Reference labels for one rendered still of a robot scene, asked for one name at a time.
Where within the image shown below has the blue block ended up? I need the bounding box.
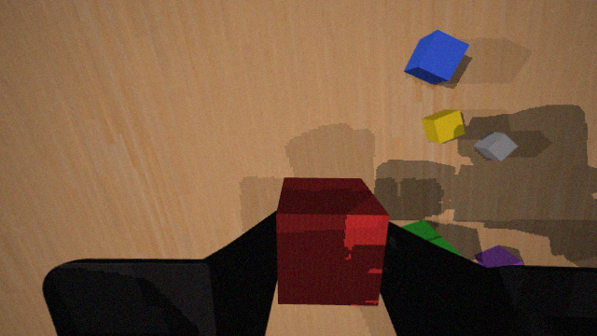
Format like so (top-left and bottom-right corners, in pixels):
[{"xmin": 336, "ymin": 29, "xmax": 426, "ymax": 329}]
[{"xmin": 404, "ymin": 30, "xmax": 469, "ymax": 84}]

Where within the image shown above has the yellow block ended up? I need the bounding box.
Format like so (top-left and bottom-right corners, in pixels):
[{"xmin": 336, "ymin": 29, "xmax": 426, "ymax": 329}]
[{"xmin": 422, "ymin": 109, "xmax": 465, "ymax": 144}]

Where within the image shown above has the green block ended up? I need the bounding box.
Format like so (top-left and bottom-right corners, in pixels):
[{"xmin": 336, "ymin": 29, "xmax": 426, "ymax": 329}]
[
  {"xmin": 430, "ymin": 238, "xmax": 461, "ymax": 256},
  {"xmin": 401, "ymin": 219, "xmax": 442, "ymax": 242}
]

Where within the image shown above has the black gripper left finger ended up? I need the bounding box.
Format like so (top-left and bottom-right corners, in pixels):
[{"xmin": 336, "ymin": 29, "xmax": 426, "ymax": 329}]
[{"xmin": 42, "ymin": 211, "xmax": 278, "ymax": 336}]

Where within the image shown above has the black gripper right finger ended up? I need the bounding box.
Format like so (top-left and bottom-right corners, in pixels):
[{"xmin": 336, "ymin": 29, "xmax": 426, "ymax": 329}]
[{"xmin": 380, "ymin": 221, "xmax": 597, "ymax": 336}]

